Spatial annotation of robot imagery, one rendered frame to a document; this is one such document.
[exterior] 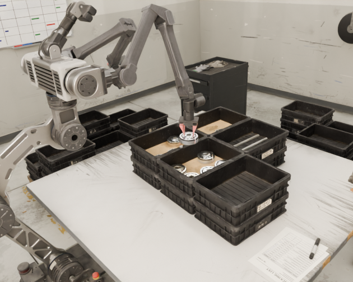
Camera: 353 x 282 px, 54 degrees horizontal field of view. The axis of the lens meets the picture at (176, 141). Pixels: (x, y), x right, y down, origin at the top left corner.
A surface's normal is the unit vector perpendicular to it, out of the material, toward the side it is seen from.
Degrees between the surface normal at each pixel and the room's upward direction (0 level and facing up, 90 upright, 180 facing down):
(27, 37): 90
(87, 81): 90
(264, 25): 90
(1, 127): 90
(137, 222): 0
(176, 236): 0
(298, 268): 0
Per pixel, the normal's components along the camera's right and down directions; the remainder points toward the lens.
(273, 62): -0.73, 0.34
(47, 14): 0.67, 0.30
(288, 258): -0.05, -0.89
